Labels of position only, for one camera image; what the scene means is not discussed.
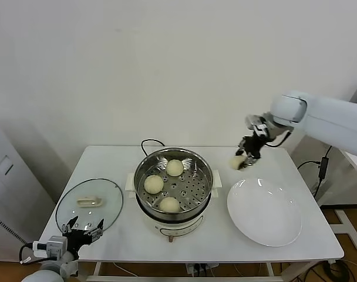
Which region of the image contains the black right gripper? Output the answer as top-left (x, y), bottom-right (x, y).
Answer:
top-left (234, 133), bottom-right (268, 169)

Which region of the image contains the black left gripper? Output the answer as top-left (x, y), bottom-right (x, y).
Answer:
top-left (62, 216), bottom-right (105, 250)

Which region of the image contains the white steamed baozi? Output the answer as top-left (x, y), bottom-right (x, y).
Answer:
top-left (159, 196), bottom-right (181, 213)
top-left (144, 174), bottom-right (164, 195)
top-left (228, 155), bottom-right (247, 172)
top-left (166, 159), bottom-right (185, 177)

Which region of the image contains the round glass pot lid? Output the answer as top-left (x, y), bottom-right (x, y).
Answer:
top-left (55, 177), bottom-right (124, 236)

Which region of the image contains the perforated steel steamer basket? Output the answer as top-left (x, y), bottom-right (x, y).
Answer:
top-left (133, 148), bottom-right (214, 221)

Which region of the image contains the large white plate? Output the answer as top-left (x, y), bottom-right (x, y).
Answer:
top-left (226, 177), bottom-right (303, 247)

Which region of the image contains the grey metal cabinet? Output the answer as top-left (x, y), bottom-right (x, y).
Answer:
top-left (0, 116), bottom-right (56, 262)

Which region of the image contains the cream electric cooker base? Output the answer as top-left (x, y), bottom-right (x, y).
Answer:
top-left (124, 172), bottom-right (223, 243)

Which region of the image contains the white power strip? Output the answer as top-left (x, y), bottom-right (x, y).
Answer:
top-left (186, 263), bottom-right (219, 277)

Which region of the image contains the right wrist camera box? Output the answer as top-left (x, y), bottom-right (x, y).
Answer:
top-left (245, 114), bottom-right (270, 136)

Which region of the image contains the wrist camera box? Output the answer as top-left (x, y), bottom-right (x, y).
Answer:
top-left (32, 236), bottom-right (67, 260)
top-left (245, 114), bottom-right (270, 136)

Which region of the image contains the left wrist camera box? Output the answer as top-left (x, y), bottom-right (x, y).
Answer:
top-left (32, 236), bottom-right (67, 260)

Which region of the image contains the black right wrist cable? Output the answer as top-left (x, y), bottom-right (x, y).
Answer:
top-left (268, 130), bottom-right (291, 148)

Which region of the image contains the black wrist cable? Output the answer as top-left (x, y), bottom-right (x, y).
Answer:
top-left (19, 243), bottom-right (49, 266)
top-left (268, 130), bottom-right (291, 148)

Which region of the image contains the white table frame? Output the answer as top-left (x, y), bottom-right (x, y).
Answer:
top-left (53, 258), bottom-right (341, 282)

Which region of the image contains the thin white floor cable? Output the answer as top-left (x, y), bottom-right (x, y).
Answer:
top-left (112, 262), bottom-right (138, 277)

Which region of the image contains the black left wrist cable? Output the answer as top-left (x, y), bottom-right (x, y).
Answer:
top-left (19, 243), bottom-right (49, 266)

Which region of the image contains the black power adapter with cable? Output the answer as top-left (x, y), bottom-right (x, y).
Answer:
top-left (297, 145), bottom-right (334, 200)

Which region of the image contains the black cooker power cord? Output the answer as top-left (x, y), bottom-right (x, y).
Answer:
top-left (140, 139), bottom-right (167, 157)

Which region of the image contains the black floor cable bundle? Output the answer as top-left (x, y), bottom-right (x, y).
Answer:
top-left (313, 258), bottom-right (349, 282)

